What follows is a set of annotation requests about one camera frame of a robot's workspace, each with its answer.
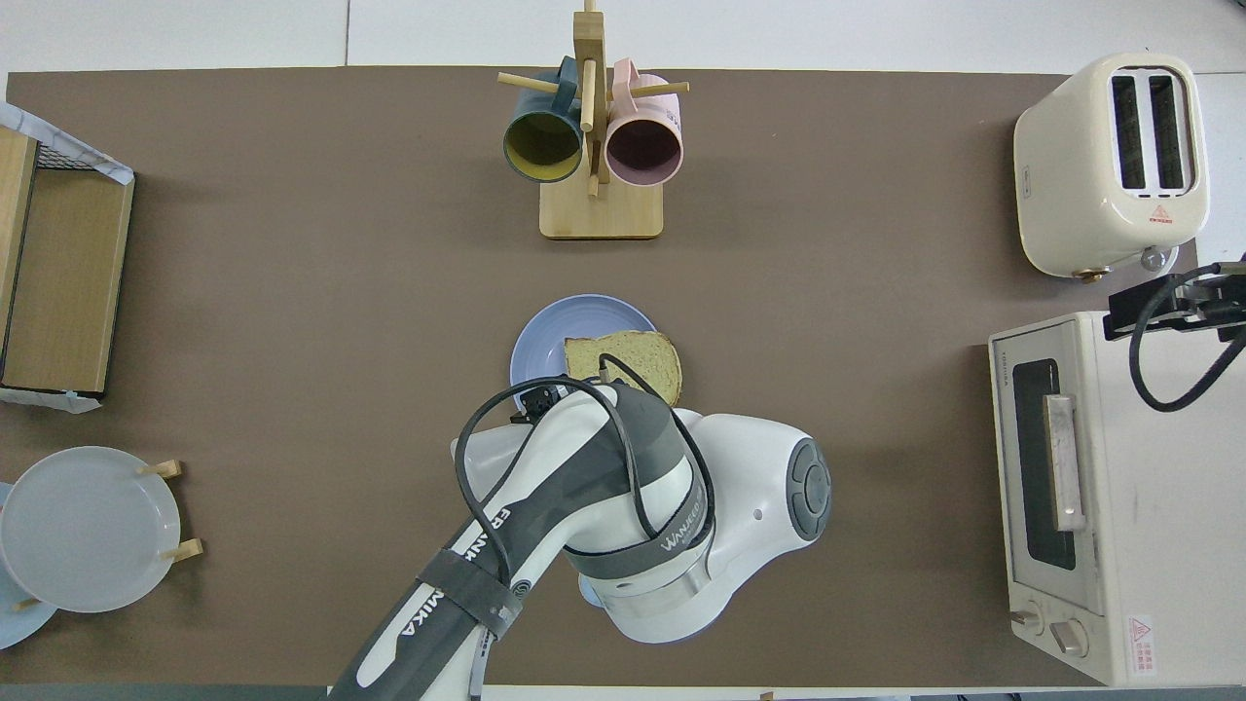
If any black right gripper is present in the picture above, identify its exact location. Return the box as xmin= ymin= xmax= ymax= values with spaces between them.
xmin=1103 ymin=261 xmax=1246 ymax=342

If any slice of toast bread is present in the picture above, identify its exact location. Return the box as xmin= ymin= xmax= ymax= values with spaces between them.
xmin=564 ymin=330 xmax=683 ymax=408

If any wooden plate rack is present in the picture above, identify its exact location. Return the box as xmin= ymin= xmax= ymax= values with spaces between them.
xmin=12 ymin=460 xmax=203 ymax=612

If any grey round plate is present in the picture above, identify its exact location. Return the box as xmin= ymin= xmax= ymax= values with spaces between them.
xmin=0 ymin=446 xmax=182 ymax=614

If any light blue round plate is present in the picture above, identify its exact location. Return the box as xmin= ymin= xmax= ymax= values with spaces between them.
xmin=0 ymin=482 xmax=57 ymax=650

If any cream two-slot toaster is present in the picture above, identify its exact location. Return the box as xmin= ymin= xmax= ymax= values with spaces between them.
xmin=1012 ymin=53 xmax=1211 ymax=281

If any white toaster oven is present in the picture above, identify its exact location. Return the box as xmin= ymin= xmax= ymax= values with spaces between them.
xmin=988 ymin=310 xmax=1246 ymax=686

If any wooden mug tree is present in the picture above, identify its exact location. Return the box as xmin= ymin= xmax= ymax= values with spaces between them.
xmin=497 ymin=0 xmax=690 ymax=240

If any dark teal mug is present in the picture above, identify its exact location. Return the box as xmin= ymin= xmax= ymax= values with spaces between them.
xmin=502 ymin=55 xmax=585 ymax=184

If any pink mug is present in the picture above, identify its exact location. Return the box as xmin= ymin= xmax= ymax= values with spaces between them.
xmin=605 ymin=58 xmax=684 ymax=188

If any brown table mat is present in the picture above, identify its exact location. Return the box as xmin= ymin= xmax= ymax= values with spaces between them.
xmin=0 ymin=66 xmax=1200 ymax=687

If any wooden two-tier shelf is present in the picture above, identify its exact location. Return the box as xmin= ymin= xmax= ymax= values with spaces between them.
xmin=0 ymin=127 xmax=135 ymax=395

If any white checked cloth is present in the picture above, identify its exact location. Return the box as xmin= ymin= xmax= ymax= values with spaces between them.
xmin=0 ymin=102 xmax=135 ymax=415

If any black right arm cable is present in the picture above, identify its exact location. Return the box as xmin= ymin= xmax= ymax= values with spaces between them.
xmin=1129 ymin=263 xmax=1246 ymax=412

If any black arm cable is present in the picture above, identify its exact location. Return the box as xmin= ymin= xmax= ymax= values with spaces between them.
xmin=455 ymin=352 xmax=716 ymax=701
xmin=1129 ymin=263 xmax=1246 ymax=412

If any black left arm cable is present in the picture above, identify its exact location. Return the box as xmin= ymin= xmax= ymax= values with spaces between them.
xmin=455 ymin=352 xmax=716 ymax=701

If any black wire basket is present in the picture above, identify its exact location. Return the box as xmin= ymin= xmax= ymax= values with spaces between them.
xmin=34 ymin=136 xmax=103 ymax=174

